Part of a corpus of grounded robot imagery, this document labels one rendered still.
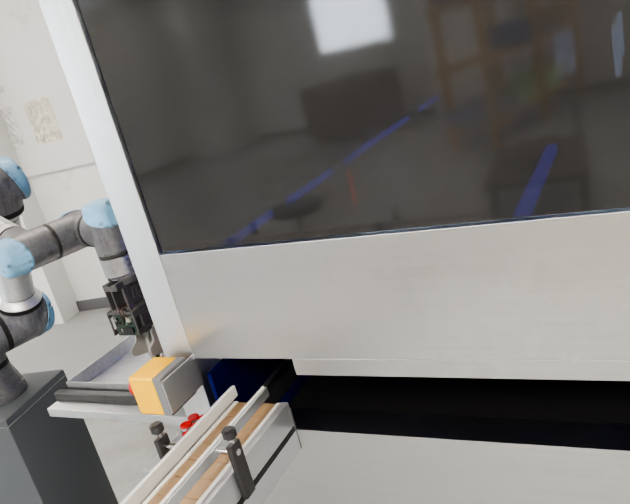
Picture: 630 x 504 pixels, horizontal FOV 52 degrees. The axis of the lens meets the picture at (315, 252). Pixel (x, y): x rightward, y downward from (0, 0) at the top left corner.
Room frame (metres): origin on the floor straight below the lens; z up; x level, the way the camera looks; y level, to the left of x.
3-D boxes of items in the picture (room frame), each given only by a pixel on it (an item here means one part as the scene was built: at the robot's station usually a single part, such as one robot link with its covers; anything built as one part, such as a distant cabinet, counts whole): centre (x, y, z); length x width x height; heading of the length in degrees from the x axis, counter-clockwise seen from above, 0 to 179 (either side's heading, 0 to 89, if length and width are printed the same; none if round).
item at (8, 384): (1.62, 0.93, 0.84); 0.15 x 0.15 x 0.10
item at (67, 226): (1.32, 0.46, 1.23); 0.11 x 0.11 x 0.08; 45
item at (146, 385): (1.00, 0.31, 1.00); 0.08 x 0.07 x 0.07; 60
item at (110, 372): (1.33, 0.39, 0.90); 0.34 x 0.26 x 0.04; 60
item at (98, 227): (1.26, 0.38, 1.23); 0.09 x 0.08 x 0.11; 45
